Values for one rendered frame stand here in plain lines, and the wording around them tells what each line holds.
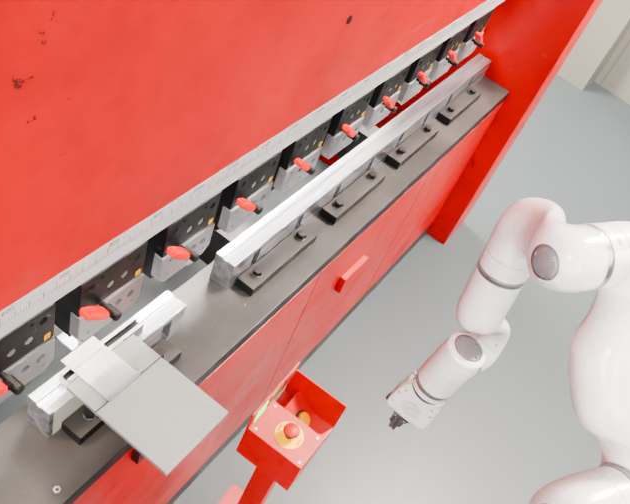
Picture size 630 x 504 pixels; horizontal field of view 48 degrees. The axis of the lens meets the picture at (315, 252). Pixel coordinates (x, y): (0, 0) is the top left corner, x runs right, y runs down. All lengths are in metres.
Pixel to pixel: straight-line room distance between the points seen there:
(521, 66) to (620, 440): 2.13
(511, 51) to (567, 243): 2.08
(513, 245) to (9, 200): 0.77
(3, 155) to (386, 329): 2.40
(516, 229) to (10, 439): 1.04
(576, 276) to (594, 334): 0.12
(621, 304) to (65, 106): 0.82
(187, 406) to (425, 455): 1.51
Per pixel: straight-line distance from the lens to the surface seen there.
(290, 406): 1.82
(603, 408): 1.15
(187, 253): 1.32
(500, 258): 1.25
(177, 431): 1.44
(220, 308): 1.78
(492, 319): 1.33
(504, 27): 3.07
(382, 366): 2.96
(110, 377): 1.48
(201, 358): 1.68
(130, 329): 1.56
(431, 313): 3.25
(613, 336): 1.13
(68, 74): 0.86
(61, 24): 0.82
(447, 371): 1.42
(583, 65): 5.57
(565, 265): 1.05
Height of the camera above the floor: 2.26
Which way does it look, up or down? 44 degrees down
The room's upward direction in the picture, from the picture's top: 23 degrees clockwise
